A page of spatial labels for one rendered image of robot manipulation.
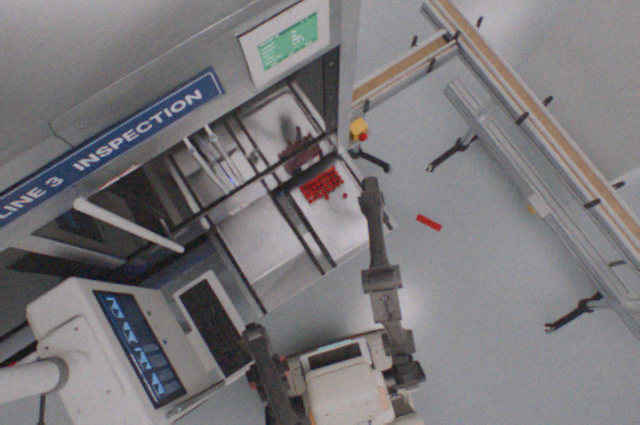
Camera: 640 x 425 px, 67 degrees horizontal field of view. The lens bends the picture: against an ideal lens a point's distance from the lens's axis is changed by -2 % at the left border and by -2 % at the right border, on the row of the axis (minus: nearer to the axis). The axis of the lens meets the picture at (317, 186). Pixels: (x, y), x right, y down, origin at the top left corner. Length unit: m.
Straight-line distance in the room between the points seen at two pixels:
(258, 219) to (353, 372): 0.82
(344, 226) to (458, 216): 1.16
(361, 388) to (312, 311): 1.42
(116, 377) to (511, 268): 2.31
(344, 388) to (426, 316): 1.48
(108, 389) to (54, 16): 0.93
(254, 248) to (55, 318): 0.86
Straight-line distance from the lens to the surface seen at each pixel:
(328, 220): 2.09
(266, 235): 2.09
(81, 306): 1.55
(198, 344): 2.21
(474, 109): 2.71
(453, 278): 3.02
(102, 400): 1.49
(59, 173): 1.15
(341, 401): 1.56
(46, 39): 1.14
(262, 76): 1.18
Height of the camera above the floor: 2.93
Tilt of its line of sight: 75 degrees down
